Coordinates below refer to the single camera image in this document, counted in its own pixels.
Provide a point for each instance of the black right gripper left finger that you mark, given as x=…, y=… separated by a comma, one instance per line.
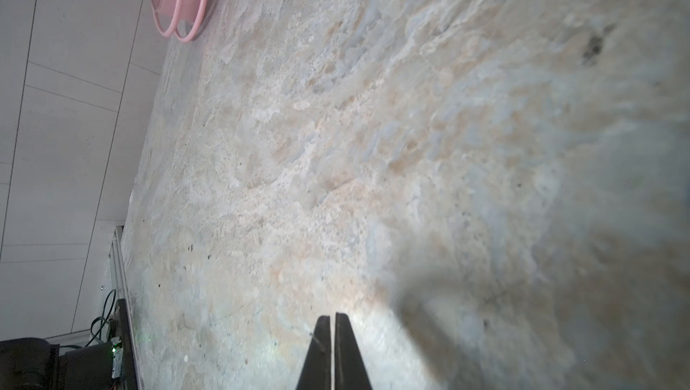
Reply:
x=316, y=371

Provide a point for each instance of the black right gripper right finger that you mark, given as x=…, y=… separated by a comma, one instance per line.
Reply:
x=349, y=369

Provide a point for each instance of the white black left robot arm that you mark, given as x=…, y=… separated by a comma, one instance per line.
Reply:
x=33, y=363

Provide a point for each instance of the left circuit board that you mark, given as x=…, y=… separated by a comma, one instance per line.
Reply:
x=117, y=352

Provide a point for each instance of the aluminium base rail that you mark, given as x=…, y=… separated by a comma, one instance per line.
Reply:
x=128, y=376

